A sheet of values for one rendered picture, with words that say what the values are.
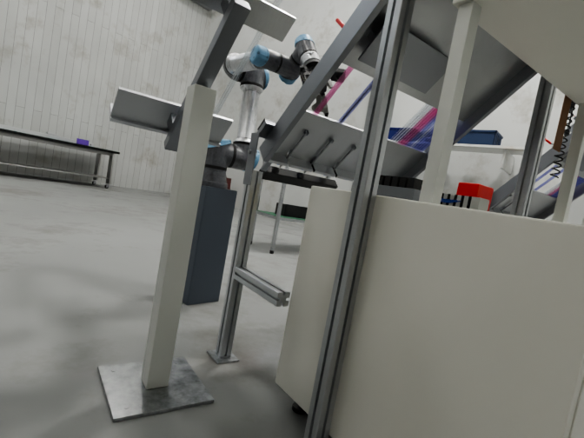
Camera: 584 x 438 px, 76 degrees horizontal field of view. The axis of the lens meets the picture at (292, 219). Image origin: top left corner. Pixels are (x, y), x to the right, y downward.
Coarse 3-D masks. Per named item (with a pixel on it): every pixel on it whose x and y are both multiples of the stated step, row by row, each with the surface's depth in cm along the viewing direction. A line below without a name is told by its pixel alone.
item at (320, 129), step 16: (304, 128) 120; (320, 128) 122; (336, 128) 125; (352, 128) 127; (288, 144) 125; (304, 144) 127; (320, 144) 129; (336, 144) 132; (352, 144) 134; (400, 144) 141; (304, 160) 134; (320, 160) 136; (336, 160) 139; (352, 160) 142; (384, 160) 147; (400, 160) 150; (416, 160) 153; (400, 176) 160
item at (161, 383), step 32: (192, 96) 93; (192, 128) 94; (192, 160) 95; (192, 192) 97; (192, 224) 98; (160, 288) 97; (160, 320) 97; (160, 352) 99; (128, 384) 99; (160, 384) 100; (192, 384) 105; (128, 416) 87
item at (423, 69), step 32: (416, 0) 94; (448, 0) 96; (416, 32) 101; (448, 32) 104; (480, 32) 107; (352, 64) 105; (416, 64) 106; (480, 64) 118; (512, 64) 122; (416, 96) 122; (480, 96) 131
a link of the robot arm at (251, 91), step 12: (252, 72) 179; (264, 72) 182; (240, 84) 183; (252, 84) 179; (264, 84) 185; (252, 96) 181; (252, 108) 181; (240, 120) 182; (252, 120) 181; (240, 132) 181; (252, 132) 182; (240, 144) 179; (240, 156) 177; (240, 168) 181
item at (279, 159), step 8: (272, 160) 123; (280, 160) 126; (288, 160) 129; (296, 160) 131; (296, 168) 130; (304, 168) 131; (312, 168) 134; (320, 168) 137; (328, 168) 140; (336, 176) 141; (344, 176) 143; (352, 176) 146
